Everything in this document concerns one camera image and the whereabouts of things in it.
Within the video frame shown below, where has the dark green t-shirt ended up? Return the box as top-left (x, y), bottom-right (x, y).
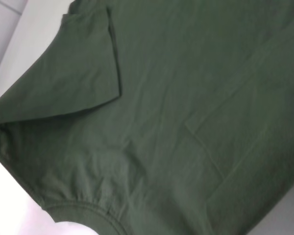
top-left (0, 0), bottom-right (294, 235)

